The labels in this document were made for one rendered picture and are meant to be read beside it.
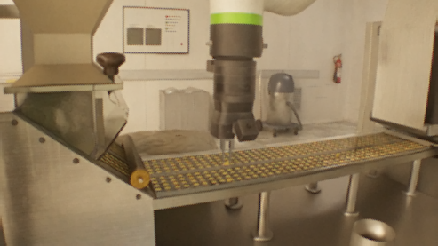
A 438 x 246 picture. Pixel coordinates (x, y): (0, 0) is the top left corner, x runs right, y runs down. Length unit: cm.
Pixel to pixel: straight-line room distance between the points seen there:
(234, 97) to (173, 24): 392
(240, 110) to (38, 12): 36
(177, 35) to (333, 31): 288
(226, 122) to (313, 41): 502
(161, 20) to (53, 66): 387
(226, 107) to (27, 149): 32
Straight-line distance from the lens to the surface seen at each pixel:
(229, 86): 50
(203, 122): 404
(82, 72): 52
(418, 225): 90
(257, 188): 62
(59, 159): 51
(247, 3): 50
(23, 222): 56
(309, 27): 546
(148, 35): 432
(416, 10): 104
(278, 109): 450
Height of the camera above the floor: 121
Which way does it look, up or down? 11 degrees down
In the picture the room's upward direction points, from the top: 1 degrees clockwise
